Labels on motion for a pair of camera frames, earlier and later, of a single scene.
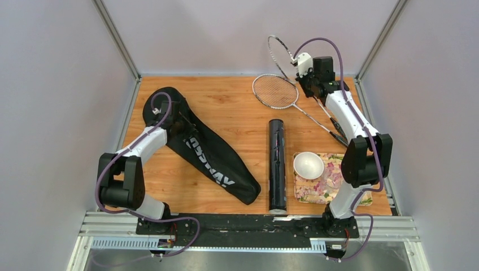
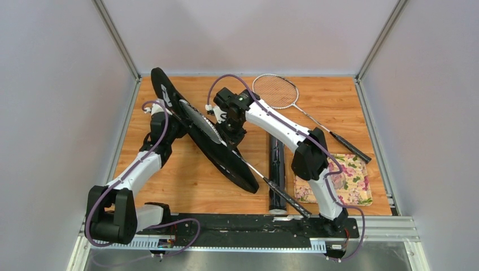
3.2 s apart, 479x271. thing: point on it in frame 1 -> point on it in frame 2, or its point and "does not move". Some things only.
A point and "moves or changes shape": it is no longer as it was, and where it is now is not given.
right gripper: [300, 81] -> [234, 139]
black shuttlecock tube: [277, 182] does not move
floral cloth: [325, 188] does not move
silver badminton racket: [277, 92] does not move
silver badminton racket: [287, 64] -> [211, 131]
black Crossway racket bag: [167, 108] moves or changes shape
